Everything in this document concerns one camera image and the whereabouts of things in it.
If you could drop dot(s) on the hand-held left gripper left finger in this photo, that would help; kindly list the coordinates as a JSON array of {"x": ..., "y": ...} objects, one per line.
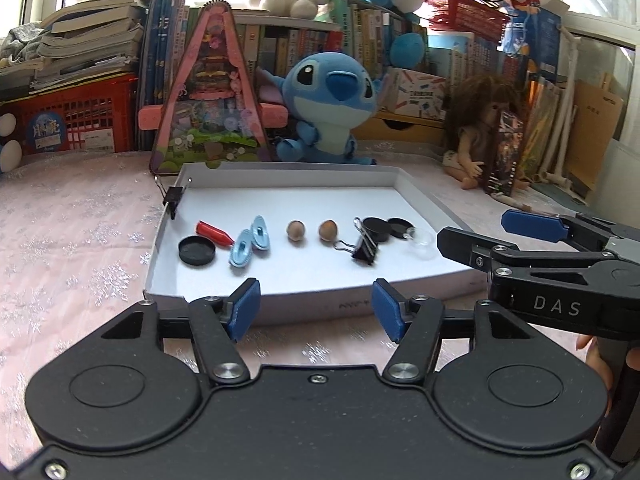
[{"x": 245, "y": 307}]

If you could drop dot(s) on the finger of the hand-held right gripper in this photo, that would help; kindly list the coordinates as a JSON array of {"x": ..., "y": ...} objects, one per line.
[
  {"x": 465, "y": 247},
  {"x": 532, "y": 224}
]

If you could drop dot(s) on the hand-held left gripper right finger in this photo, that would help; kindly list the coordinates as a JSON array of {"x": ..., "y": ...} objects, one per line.
[{"x": 390, "y": 310}]

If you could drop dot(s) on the clear plastic cap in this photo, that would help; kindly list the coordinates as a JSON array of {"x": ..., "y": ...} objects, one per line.
[{"x": 422, "y": 244}]

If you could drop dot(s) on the light blue clip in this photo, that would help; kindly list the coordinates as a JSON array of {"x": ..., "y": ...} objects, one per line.
[
  {"x": 241, "y": 250},
  {"x": 261, "y": 234}
]

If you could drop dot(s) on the large black binder clip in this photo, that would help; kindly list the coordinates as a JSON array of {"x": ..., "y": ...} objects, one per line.
[{"x": 364, "y": 250}]

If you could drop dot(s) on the black round cap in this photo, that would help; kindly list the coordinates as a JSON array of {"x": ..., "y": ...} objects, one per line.
[
  {"x": 401, "y": 227},
  {"x": 376, "y": 230}
]

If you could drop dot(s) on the wide black round lid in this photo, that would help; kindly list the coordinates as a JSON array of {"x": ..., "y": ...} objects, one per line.
[{"x": 197, "y": 251}]

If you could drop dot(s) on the red cone-shaped cap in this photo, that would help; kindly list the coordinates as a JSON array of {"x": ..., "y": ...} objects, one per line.
[{"x": 212, "y": 232}]

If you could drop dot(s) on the brown wooden ball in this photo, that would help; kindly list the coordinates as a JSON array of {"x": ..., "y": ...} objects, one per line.
[
  {"x": 328, "y": 231},
  {"x": 295, "y": 231}
]

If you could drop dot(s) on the white shallow cardboard tray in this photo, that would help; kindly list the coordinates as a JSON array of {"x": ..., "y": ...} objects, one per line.
[{"x": 300, "y": 200}]

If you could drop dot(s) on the person's right hand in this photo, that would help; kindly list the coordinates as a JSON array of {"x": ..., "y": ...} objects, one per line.
[{"x": 599, "y": 365}]

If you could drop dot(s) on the dark printed card box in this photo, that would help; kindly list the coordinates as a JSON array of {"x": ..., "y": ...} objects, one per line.
[{"x": 505, "y": 155}]

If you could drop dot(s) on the leaning colourful picture books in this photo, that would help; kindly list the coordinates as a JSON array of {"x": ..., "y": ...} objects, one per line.
[{"x": 540, "y": 125}]

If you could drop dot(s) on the brown cardboard sheet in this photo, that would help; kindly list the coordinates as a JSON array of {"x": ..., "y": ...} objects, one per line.
[{"x": 597, "y": 135}]

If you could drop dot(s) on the brown-haired doll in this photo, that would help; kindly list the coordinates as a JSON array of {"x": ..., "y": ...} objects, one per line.
[{"x": 470, "y": 115}]

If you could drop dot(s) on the small black binder clip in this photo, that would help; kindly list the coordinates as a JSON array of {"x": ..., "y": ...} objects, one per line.
[{"x": 175, "y": 197}]

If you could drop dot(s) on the wooden drawer box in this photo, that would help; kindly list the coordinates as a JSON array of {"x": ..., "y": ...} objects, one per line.
[{"x": 410, "y": 127}]

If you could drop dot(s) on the white colourful printed box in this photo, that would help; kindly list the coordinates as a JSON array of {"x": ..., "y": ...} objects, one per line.
[{"x": 415, "y": 92}]

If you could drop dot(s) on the row of white-spined books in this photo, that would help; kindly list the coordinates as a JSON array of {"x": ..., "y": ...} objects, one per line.
[{"x": 470, "y": 60}]

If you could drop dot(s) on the pink lace tablecloth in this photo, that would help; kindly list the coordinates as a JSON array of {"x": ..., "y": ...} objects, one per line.
[{"x": 75, "y": 240}]

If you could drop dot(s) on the blue printed carton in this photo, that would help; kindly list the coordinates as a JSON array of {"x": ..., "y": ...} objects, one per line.
[{"x": 535, "y": 40}]

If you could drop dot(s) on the pink triangular toy house box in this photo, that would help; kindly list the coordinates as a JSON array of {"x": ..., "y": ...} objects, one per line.
[{"x": 215, "y": 100}]

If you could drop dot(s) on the blue alien plush toy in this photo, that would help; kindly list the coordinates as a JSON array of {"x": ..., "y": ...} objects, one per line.
[{"x": 325, "y": 90}]

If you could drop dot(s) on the red mesh basket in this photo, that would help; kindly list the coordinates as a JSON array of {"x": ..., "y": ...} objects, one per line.
[{"x": 465, "y": 15}]

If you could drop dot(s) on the red plastic crate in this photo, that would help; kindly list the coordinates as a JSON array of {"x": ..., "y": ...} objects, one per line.
[{"x": 90, "y": 110}]

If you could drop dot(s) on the row of thin blue books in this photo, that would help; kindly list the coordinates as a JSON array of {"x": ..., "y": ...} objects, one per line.
[{"x": 160, "y": 60}]

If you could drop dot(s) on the row of shelf books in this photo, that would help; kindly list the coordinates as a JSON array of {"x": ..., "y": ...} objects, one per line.
[{"x": 280, "y": 42}]

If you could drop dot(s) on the blue and white cat plush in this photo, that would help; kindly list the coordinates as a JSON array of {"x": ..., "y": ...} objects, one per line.
[{"x": 9, "y": 152}]

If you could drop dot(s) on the stack of lying books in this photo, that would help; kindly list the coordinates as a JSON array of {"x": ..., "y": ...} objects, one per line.
[{"x": 90, "y": 35}]

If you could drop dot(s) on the grey crumpled cloth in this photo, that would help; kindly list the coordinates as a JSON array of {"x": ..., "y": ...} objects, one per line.
[{"x": 20, "y": 40}]

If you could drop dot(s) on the white plastic pipe frame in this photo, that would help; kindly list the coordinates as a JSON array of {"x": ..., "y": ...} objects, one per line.
[{"x": 565, "y": 110}]

